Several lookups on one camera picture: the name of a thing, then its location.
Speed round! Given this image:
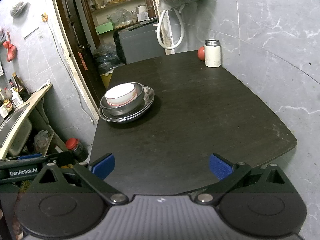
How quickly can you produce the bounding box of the white steel-topped thermos jar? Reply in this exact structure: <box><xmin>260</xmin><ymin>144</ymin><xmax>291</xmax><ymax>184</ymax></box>
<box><xmin>204</xmin><ymin>39</ymin><xmax>221</xmax><ymax>68</ymax></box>

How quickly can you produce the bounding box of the deep steel mixing bowl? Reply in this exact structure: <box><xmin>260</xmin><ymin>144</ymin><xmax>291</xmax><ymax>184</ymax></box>
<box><xmin>100</xmin><ymin>82</ymin><xmax>144</xmax><ymax>116</ymax></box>

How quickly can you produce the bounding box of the white sauce bottle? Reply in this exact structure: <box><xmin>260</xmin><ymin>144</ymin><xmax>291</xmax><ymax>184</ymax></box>
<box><xmin>10</xmin><ymin>87</ymin><xmax>24</xmax><ymax>107</ymax></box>

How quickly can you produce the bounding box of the shiny steel plate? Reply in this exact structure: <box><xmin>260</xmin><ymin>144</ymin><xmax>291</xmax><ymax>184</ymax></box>
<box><xmin>101</xmin><ymin>86</ymin><xmax>155</xmax><ymax>117</ymax></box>

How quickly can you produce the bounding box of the steel kitchen sink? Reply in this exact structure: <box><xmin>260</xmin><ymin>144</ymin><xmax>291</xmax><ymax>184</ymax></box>
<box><xmin>1</xmin><ymin>103</ymin><xmax>32</xmax><ymax>159</ymax></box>

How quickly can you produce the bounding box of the yellow bin with bag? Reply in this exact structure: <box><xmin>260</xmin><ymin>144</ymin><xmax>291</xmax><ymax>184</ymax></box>
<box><xmin>99</xmin><ymin>68</ymin><xmax>116</xmax><ymax>89</ymax></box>

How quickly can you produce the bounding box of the white looped hose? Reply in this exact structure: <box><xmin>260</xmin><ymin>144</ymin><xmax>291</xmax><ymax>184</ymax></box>
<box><xmin>156</xmin><ymin>8</ymin><xmax>185</xmax><ymax>51</ymax></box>

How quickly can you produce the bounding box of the large white red-rimmed bowl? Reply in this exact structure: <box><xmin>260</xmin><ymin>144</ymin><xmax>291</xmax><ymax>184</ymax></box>
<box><xmin>105</xmin><ymin>83</ymin><xmax>137</xmax><ymax>106</ymax></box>

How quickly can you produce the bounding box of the red hanging bag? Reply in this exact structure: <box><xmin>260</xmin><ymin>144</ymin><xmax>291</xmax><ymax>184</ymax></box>
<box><xmin>3</xmin><ymin>31</ymin><xmax>17</xmax><ymax>62</ymax></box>

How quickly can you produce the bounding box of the red tomato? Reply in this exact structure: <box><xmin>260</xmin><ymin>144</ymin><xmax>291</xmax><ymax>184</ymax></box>
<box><xmin>197</xmin><ymin>46</ymin><xmax>205</xmax><ymax>61</ymax></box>

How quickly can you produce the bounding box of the person's left hand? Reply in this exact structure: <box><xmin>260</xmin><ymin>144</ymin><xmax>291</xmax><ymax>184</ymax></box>
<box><xmin>1</xmin><ymin>192</ymin><xmax>23</xmax><ymax>239</ymax></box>

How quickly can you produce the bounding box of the dark grey cabinet box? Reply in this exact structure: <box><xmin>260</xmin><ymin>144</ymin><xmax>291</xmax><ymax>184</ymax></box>
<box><xmin>113</xmin><ymin>23</ymin><xmax>165</xmax><ymax>64</ymax></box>

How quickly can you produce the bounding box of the green box on shelf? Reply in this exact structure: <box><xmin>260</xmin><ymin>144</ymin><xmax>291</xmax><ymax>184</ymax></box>
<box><xmin>95</xmin><ymin>21</ymin><xmax>114</xmax><ymax>35</ymax></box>

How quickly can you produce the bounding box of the wooden shelf unit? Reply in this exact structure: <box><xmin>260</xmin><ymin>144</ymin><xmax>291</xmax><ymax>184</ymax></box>
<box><xmin>76</xmin><ymin>0</ymin><xmax>157</xmax><ymax>49</ymax></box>

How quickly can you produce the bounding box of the red-lidded dark jar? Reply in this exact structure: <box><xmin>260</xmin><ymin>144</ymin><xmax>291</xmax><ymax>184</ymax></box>
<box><xmin>65</xmin><ymin>138</ymin><xmax>88</xmax><ymax>162</ymax></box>

